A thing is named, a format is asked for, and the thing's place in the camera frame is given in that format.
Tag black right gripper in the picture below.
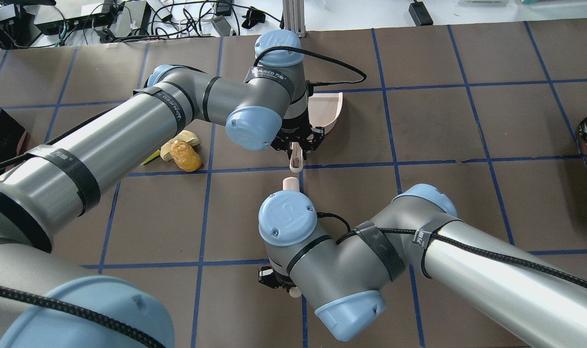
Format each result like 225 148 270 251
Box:
258 266 294 290

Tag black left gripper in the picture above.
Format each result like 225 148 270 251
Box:
270 108 326 156

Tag beige plastic dustpan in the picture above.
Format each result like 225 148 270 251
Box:
289 92 344 174

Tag pale curved peel piece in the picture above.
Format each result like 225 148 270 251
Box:
159 130 201 161

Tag brown potato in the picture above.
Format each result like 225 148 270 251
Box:
170 140 203 172

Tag yellow green sponge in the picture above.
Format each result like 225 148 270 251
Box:
140 150 161 166

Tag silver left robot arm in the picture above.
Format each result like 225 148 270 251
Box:
0 29 308 348

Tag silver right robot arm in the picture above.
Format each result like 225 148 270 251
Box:
258 184 587 348

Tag black power adapter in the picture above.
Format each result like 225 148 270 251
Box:
408 0 434 27

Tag aluminium frame post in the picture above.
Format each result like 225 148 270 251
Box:
281 0 307 38

